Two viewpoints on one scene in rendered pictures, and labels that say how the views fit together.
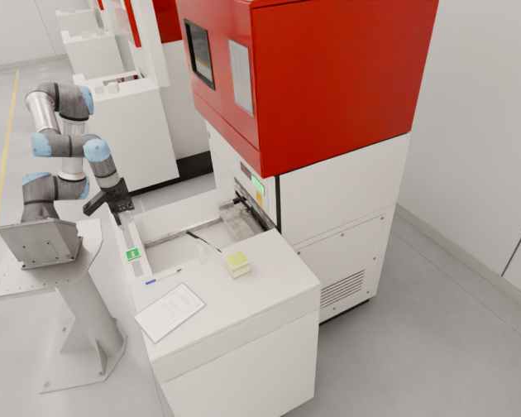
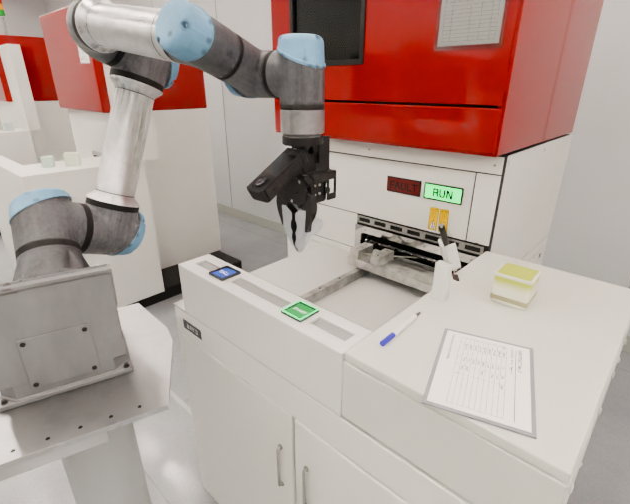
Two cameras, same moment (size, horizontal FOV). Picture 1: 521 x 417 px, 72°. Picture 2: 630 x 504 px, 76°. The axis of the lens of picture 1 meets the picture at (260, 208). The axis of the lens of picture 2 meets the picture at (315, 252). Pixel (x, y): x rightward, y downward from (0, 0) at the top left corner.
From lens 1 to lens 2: 1.05 m
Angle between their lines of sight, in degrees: 25
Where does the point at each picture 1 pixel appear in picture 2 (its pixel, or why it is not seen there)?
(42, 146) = (200, 20)
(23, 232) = (30, 303)
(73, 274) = (143, 393)
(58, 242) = (106, 327)
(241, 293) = (560, 323)
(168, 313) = (487, 378)
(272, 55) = not seen: outside the picture
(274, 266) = (552, 286)
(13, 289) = not seen: outside the picture
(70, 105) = not seen: hidden behind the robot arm
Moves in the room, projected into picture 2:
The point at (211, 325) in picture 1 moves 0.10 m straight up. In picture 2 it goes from (585, 377) to (603, 322)
